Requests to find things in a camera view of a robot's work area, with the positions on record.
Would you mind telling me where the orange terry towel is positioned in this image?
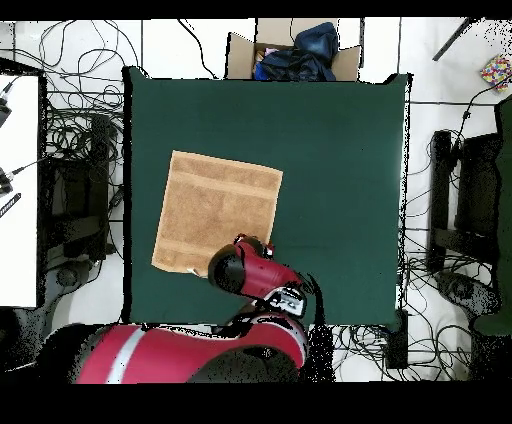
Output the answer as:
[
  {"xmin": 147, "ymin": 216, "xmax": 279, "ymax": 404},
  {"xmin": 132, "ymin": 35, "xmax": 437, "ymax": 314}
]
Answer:
[{"xmin": 150, "ymin": 149, "xmax": 285, "ymax": 279}]

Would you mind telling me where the colourful dotted item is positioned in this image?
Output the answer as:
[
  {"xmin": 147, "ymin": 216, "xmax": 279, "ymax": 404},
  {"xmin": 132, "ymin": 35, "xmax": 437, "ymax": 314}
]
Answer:
[{"xmin": 479, "ymin": 54, "xmax": 512, "ymax": 92}]

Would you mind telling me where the dark green table cloth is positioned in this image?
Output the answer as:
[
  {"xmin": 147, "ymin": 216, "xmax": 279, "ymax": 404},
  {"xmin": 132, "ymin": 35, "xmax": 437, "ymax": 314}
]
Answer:
[{"xmin": 122, "ymin": 66, "xmax": 412, "ymax": 332}]

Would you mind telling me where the cardboard box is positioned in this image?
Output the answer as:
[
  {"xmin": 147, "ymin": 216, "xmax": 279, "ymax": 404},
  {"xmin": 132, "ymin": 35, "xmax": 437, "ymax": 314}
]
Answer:
[{"xmin": 225, "ymin": 17, "xmax": 364, "ymax": 83}]

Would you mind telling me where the dark blue clothing pile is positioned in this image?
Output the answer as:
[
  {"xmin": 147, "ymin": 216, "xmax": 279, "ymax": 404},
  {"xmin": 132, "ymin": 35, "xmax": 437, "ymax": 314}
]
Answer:
[{"xmin": 252, "ymin": 21, "xmax": 340, "ymax": 83}]

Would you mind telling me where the black equipment stand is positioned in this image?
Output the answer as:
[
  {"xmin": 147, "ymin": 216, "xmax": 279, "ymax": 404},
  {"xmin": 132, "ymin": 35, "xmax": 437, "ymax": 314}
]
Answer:
[
  {"xmin": 39, "ymin": 115, "xmax": 118, "ymax": 267},
  {"xmin": 426, "ymin": 129, "xmax": 504, "ymax": 274}
]

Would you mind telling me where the white side table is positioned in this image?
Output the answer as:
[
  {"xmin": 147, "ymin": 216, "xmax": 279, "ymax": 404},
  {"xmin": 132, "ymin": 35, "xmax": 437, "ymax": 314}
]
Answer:
[{"xmin": 0, "ymin": 73, "xmax": 42, "ymax": 309}]

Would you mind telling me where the green covered furniture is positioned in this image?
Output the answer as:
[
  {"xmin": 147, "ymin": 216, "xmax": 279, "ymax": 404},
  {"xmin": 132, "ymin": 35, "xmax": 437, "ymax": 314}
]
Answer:
[{"xmin": 471, "ymin": 95, "xmax": 512, "ymax": 337}]

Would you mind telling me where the grey metal bar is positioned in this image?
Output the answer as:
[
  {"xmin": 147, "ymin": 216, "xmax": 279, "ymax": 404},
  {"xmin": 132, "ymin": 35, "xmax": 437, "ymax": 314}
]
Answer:
[{"xmin": 432, "ymin": 17, "xmax": 478, "ymax": 62}]

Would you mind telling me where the black cable tangle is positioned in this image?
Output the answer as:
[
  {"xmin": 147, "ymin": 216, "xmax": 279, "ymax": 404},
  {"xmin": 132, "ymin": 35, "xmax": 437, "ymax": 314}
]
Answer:
[
  {"xmin": 399, "ymin": 79, "xmax": 512, "ymax": 381},
  {"xmin": 7, "ymin": 19, "xmax": 141, "ymax": 261},
  {"xmin": 333, "ymin": 323, "xmax": 401, "ymax": 383}
]

